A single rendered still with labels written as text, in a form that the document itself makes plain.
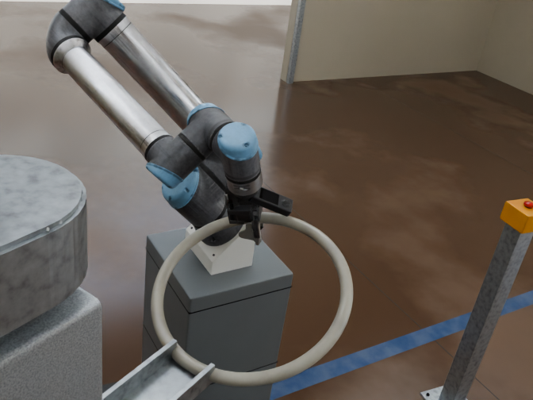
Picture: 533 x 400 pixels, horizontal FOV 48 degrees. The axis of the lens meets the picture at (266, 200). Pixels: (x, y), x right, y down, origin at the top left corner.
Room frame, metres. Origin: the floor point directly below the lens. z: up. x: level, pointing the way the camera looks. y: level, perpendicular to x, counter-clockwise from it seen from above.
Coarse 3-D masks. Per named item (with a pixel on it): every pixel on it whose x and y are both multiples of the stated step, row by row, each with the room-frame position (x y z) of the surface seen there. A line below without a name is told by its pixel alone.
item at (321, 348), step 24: (264, 216) 1.37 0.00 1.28; (288, 216) 1.37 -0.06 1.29; (192, 240) 1.30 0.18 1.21; (168, 264) 1.23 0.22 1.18; (336, 264) 1.22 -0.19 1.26; (168, 336) 1.04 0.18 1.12; (336, 336) 1.04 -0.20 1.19; (192, 360) 0.98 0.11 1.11; (312, 360) 0.98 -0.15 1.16; (240, 384) 0.93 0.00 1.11; (264, 384) 0.94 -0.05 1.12
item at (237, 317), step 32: (160, 256) 1.72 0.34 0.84; (192, 256) 1.74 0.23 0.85; (256, 256) 1.80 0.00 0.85; (192, 288) 1.56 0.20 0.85; (224, 288) 1.59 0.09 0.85; (256, 288) 1.65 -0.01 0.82; (288, 288) 1.73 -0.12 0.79; (192, 320) 1.52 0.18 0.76; (224, 320) 1.59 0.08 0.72; (256, 320) 1.66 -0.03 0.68; (192, 352) 1.52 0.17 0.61; (224, 352) 1.60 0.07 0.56; (256, 352) 1.67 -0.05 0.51
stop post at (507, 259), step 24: (504, 216) 2.07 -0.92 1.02; (528, 216) 1.99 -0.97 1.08; (504, 240) 2.06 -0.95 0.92; (528, 240) 2.04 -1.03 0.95; (504, 264) 2.02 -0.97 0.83; (504, 288) 2.03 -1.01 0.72; (480, 312) 2.05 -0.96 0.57; (480, 336) 2.02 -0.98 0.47; (456, 360) 2.07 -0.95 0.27; (480, 360) 2.05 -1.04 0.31; (456, 384) 2.03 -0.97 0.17
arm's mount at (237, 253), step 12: (192, 228) 1.82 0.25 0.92; (240, 240) 1.71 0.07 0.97; (252, 240) 1.73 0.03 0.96; (204, 252) 1.70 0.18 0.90; (216, 252) 1.68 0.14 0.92; (228, 252) 1.68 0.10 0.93; (240, 252) 1.71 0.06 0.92; (252, 252) 1.74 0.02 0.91; (204, 264) 1.69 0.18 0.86; (216, 264) 1.66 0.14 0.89; (228, 264) 1.69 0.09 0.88; (240, 264) 1.71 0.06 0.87
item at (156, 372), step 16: (160, 352) 0.97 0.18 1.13; (144, 368) 0.93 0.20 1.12; (160, 368) 0.97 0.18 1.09; (176, 368) 0.98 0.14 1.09; (208, 368) 0.95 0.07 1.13; (128, 384) 0.89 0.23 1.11; (144, 384) 0.92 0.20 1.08; (160, 384) 0.93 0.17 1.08; (176, 384) 0.93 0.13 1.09; (192, 384) 0.90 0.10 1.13; (208, 384) 0.94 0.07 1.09
